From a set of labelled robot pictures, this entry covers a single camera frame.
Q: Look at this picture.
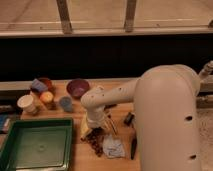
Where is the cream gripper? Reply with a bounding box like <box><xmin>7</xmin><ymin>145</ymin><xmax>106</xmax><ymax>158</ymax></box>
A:
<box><xmin>84</xmin><ymin>115</ymin><xmax>109</xmax><ymax>134</ymax></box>

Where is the dark red grape bunch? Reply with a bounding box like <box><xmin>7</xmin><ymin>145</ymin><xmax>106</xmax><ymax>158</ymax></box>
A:
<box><xmin>85</xmin><ymin>128</ymin><xmax>103</xmax><ymax>157</ymax></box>

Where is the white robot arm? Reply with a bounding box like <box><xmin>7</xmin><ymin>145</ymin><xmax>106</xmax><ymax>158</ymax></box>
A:
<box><xmin>81</xmin><ymin>65</ymin><xmax>202</xmax><ymax>171</ymax></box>

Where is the blue plastic cup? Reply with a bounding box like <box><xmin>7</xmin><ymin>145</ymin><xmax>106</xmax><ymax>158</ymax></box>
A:
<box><xmin>59</xmin><ymin>96</ymin><xmax>73</xmax><ymax>112</ymax></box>

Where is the white paper cup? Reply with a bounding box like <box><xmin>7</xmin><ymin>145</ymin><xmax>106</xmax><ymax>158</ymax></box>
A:
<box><xmin>17</xmin><ymin>95</ymin><xmax>37</xmax><ymax>114</ymax></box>

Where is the yellow corn cob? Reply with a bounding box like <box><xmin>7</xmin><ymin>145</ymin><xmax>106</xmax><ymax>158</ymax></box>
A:
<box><xmin>80</xmin><ymin>116</ymin><xmax>90</xmax><ymax>140</ymax></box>

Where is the wooden board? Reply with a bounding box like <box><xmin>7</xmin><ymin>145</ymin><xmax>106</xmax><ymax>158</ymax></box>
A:
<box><xmin>19</xmin><ymin>80</ymin><xmax>142</xmax><ymax>171</ymax></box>

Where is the black rectangular eraser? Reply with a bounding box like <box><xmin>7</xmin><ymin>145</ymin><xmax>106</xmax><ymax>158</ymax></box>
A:
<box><xmin>104</xmin><ymin>104</ymin><xmax>117</xmax><ymax>110</ymax></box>

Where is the crumpled blue white cloth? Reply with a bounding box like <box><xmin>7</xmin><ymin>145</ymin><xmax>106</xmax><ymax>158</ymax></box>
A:
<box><xmin>103</xmin><ymin>134</ymin><xmax>125</xmax><ymax>159</ymax></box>

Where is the purple bowl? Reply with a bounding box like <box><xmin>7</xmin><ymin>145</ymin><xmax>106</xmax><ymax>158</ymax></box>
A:
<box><xmin>66</xmin><ymin>79</ymin><xmax>90</xmax><ymax>99</ymax></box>

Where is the green plastic tray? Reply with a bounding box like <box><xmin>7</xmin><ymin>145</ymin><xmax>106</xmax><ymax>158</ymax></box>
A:
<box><xmin>0</xmin><ymin>118</ymin><xmax>73</xmax><ymax>171</ymax></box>

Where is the red brown bowl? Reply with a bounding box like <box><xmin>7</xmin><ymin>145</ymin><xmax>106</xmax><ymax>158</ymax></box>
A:
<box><xmin>38</xmin><ymin>77</ymin><xmax>53</xmax><ymax>91</ymax></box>

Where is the blue object at left edge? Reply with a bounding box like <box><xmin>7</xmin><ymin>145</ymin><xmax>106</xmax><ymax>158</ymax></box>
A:
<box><xmin>0</xmin><ymin>115</ymin><xmax>10</xmax><ymax>133</ymax></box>

